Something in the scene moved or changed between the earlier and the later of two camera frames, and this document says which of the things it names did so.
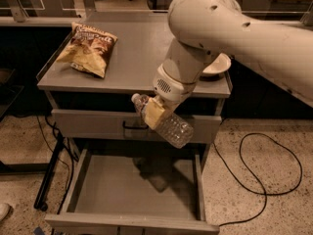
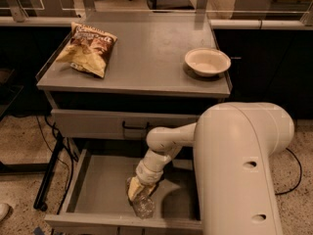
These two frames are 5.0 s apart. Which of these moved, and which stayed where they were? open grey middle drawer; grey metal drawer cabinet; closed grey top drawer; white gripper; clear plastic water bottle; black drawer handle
Moved: clear plastic water bottle; white gripper
Stayed: grey metal drawer cabinet; closed grey top drawer; open grey middle drawer; black drawer handle
